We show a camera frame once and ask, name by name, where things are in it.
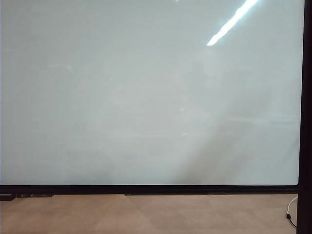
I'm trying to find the white whiteboard with black frame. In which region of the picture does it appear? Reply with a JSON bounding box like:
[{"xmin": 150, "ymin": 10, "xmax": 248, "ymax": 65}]
[{"xmin": 0, "ymin": 0, "xmax": 312, "ymax": 234}]

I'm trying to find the thin white cable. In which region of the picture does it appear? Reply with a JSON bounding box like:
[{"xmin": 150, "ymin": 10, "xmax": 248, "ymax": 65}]
[{"xmin": 287, "ymin": 195, "xmax": 298, "ymax": 215}]

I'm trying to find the thin black cable with connector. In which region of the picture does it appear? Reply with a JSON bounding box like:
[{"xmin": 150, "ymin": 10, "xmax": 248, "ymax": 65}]
[{"xmin": 286, "ymin": 213, "xmax": 297, "ymax": 228}]

